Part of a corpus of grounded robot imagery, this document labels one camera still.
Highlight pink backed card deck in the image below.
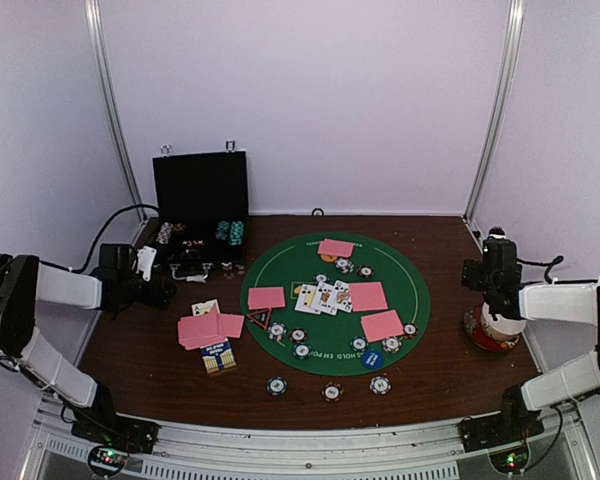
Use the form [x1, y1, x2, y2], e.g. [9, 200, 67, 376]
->
[177, 313, 225, 350]

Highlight single pink card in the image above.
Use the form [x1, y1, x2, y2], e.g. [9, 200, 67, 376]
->
[219, 314, 245, 339]

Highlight blue pink chips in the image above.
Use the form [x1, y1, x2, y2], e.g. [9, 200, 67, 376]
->
[155, 222, 174, 247]
[267, 322, 287, 342]
[382, 336, 402, 353]
[334, 258, 355, 274]

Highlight pink cards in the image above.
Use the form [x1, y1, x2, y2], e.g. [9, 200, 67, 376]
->
[361, 310, 404, 342]
[247, 286, 286, 310]
[318, 239, 355, 258]

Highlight face down board card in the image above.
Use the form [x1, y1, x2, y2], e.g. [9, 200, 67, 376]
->
[350, 282, 384, 296]
[351, 292, 388, 312]

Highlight blue small blind button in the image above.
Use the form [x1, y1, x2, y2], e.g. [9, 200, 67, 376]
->
[361, 349, 385, 370]

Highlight blue pink chip stack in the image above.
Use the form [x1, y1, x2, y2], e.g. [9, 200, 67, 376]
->
[369, 375, 392, 395]

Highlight red black 100 chip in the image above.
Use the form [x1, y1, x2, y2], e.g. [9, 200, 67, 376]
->
[289, 328, 308, 344]

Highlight face up spade card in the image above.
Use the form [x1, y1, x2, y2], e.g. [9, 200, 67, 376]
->
[294, 284, 321, 315]

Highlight blue green chip stack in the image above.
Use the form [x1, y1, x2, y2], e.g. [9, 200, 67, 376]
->
[266, 377, 288, 397]

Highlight red black chip stack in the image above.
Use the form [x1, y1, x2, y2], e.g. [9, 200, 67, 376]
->
[321, 382, 343, 402]

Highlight orange round button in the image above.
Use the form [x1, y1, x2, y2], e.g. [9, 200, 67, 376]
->
[320, 255, 338, 263]

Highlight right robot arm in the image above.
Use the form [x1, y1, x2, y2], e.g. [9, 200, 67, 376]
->
[461, 259, 600, 442]

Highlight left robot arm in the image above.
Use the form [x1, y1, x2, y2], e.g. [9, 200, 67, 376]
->
[0, 243, 176, 444]

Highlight white patterned teacup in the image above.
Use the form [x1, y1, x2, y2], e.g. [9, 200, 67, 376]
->
[481, 303, 527, 341]

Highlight blue pink chips in case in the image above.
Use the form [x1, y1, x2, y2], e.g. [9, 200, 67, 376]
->
[155, 222, 174, 247]

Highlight dice row in case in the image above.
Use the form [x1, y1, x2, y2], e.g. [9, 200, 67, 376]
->
[182, 240, 205, 247]

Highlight ace of spades card pack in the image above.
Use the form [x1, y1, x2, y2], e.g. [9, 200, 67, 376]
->
[191, 299, 220, 316]

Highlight black poker chip case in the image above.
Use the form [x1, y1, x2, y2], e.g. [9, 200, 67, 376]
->
[152, 151, 249, 283]

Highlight blue yellow card box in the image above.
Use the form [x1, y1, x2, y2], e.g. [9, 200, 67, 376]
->
[201, 340, 237, 374]

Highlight teal chips in case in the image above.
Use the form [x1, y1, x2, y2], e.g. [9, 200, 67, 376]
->
[215, 220, 245, 246]

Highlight black red triangular button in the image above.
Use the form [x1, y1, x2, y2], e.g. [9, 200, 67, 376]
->
[246, 308, 272, 331]

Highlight round green poker mat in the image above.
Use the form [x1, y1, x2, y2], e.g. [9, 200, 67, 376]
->
[240, 232, 431, 377]

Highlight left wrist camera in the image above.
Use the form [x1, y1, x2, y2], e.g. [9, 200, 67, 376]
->
[135, 246, 157, 282]

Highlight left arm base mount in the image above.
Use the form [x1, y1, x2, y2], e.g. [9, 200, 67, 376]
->
[71, 409, 160, 454]

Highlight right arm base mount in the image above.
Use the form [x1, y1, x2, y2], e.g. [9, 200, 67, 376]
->
[457, 413, 544, 452]

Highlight right aluminium frame post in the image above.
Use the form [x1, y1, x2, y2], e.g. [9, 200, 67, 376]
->
[463, 0, 525, 228]

